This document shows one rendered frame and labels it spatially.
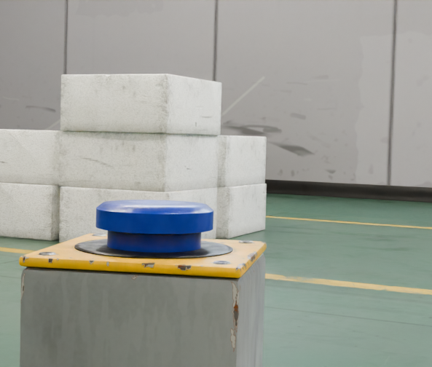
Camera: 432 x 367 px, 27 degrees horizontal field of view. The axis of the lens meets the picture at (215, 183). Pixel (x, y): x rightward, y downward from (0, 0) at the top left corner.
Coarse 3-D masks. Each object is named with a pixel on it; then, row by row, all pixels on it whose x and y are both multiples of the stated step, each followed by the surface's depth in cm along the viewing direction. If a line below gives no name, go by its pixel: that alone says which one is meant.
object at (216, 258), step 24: (72, 240) 32; (96, 240) 31; (216, 240) 33; (240, 240) 33; (24, 264) 27; (48, 264) 27; (72, 264) 27; (96, 264) 27; (120, 264) 27; (144, 264) 27; (168, 264) 27; (192, 264) 27; (216, 264) 27; (240, 264) 27
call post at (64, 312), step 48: (48, 288) 27; (96, 288) 27; (144, 288) 27; (192, 288) 26; (240, 288) 26; (48, 336) 27; (96, 336) 27; (144, 336) 27; (192, 336) 27; (240, 336) 27
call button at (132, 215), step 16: (96, 208) 30; (112, 208) 29; (128, 208) 28; (144, 208) 28; (160, 208) 28; (176, 208) 29; (192, 208) 29; (208, 208) 30; (96, 224) 30; (112, 224) 29; (128, 224) 28; (144, 224) 28; (160, 224) 28; (176, 224) 28; (192, 224) 29; (208, 224) 29; (112, 240) 29; (128, 240) 29; (144, 240) 29; (160, 240) 29; (176, 240) 29; (192, 240) 29
